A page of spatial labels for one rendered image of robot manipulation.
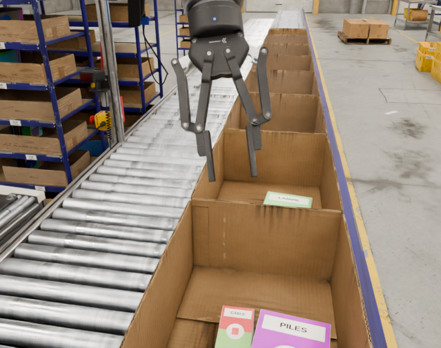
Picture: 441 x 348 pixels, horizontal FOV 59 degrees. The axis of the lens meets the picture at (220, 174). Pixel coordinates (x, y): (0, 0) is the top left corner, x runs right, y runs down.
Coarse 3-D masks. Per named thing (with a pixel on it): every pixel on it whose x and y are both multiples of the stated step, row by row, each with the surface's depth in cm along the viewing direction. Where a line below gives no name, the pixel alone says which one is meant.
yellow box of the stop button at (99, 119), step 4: (100, 112) 178; (104, 112) 178; (108, 112) 178; (96, 116) 174; (100, 116) 173; (104, 116) 173; (108, 116) 173; (96, 120) 175; (100, 120) 174; (104, 120) 174; (108, 120) 174; (96, 124) 176; (100, 124) 172; (104, 124) 174; (108, 124) 175; (96, 128) 168; (100, 128) 176; (104, 128) 176
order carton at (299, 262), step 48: (192, 240) 79; (240, 240) 78; (288, 240) 76; (336, 240) 74; (192, 288) 76; (240, 288) 76; (288, 288) 76; (336, 288) 71; (144, 336) 53; (192, 336) 67; (336, 336) 66
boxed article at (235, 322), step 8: (224, 312) 65; (232, 312) 65; (240, 312) 65; (248, 312) 65; (224, 320) 64; (232, 320) 64; (240, 320) 64; (248, 320) 64; (224, 328) 62; (232, 328) 62; (240, 328) 62; (248, 328) 62; (224, 336) 61; (232, 336) 61; (240, 336) 61; (248, 336) 61; (216, 344) 60; (224, 344) 60; (232, 344) 60; (240, 344) 60; (248, 344) 60
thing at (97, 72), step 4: (88, 68) 160; (92, 68) 160; (96, 68) 160; (100, 68) 163; (80, 72) 156; (84, 72) 156; (88, 72) 156; (92, 72) 156; (96, 72) 158; (100, 72) 161; (104, 72) 165; (80, 76) 157; (84, 76) 156; (88, 76) 156; (92, 76) 156; (96, 76) 158; (100, 76) 161; (104, 76) 165; (80, 80) 157; (84, 80) 157; (88, 80) 157; (92, 80) 157; (96, 80) 159; (100, 80) 162; (92, 84) 162; (96, 84) 163; (100, 84) 165; (92, 88) 164; (96, 88) 163; (100, 88) 166; (96, 92) 165; (100, 92) 165
